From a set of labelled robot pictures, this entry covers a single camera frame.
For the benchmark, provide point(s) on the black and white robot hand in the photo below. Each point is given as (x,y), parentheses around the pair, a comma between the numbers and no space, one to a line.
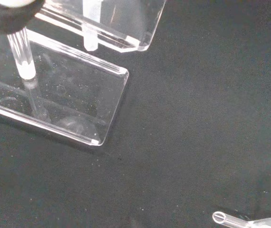
(9,16)

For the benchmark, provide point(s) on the clear acrylic funnel stand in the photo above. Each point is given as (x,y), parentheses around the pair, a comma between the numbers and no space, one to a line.
(78,95)

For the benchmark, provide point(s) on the black cloth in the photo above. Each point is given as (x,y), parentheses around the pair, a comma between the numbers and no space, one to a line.
(197,118)

